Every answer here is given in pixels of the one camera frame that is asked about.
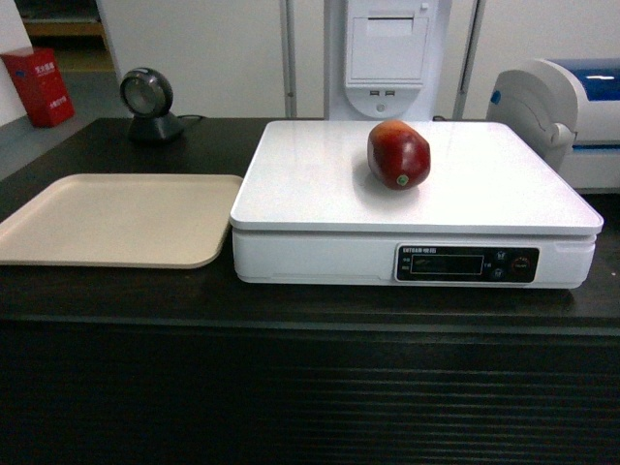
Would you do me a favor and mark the dark red mango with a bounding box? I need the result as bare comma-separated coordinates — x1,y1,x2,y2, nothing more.
367,120,431,191

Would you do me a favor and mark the white checkout scale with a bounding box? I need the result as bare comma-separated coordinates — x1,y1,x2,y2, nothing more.
231,121,604,289

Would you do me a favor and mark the white POS terminal stand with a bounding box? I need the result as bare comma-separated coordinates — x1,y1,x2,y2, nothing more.
324,0,452,121

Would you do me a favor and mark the black barcode scanner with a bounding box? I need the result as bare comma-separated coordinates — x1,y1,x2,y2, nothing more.
119,67,184,144

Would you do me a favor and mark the beige plastic tray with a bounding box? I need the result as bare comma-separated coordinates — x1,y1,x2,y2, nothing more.
1,173,242,269

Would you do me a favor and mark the white blue label printer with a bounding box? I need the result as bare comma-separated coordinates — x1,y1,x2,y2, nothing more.
486,58,619,194

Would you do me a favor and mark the wooden shelf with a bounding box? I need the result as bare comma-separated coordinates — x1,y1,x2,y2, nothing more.
15,0,114,73

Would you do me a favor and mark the red fire equipment box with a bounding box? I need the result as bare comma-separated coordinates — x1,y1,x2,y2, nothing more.
1,47,75,128

